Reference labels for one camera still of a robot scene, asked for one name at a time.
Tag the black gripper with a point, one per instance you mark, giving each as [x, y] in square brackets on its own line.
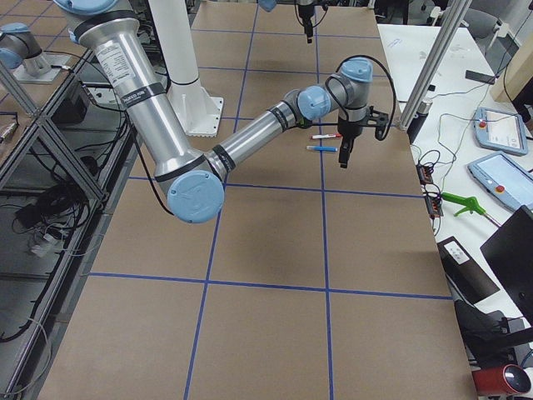
[347, 128]
[306, 12]

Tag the red marker pen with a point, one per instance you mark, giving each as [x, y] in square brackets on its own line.
[326, 136]

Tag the blue marker pen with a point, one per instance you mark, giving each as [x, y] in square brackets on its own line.
[324, 149]

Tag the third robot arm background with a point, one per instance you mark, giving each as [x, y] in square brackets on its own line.
[23, 55]

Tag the left grey usb hub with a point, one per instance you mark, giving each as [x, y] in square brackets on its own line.
[424, 174]

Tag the grey usb hub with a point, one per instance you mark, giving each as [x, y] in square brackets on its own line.
[424, 174]
[433, 206]

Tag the black water bottle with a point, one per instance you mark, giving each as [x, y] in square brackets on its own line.
[419, 119]

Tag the right grey usb hub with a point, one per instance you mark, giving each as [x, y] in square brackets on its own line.
[433, 206]

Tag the green plastic clamp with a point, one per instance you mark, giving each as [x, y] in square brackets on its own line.
[468, 204]

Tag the far teach pendant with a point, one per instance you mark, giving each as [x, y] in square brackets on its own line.
[498, 130]

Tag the teach pendant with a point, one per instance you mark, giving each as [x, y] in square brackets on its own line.
[504, 179]
[498, 130]

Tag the black smartphone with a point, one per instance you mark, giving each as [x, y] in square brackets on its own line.
[480, 77]

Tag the black labelled box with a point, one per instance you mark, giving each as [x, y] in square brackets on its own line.
[465, 273]

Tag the near teach pendant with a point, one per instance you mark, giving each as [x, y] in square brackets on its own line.
[504, 179]

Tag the black monitor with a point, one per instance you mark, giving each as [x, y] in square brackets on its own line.
[508, 253]

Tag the red cylindrical speaker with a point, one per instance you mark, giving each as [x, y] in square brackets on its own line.
[507, 379]

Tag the aluminium equipment rack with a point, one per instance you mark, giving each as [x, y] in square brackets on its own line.
[61, 174]

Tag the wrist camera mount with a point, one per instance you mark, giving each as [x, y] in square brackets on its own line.
[380, 121]

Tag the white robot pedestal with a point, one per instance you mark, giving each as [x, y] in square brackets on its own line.
[198, 112]

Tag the aluminium frame post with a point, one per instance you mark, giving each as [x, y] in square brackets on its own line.
[454, 15]

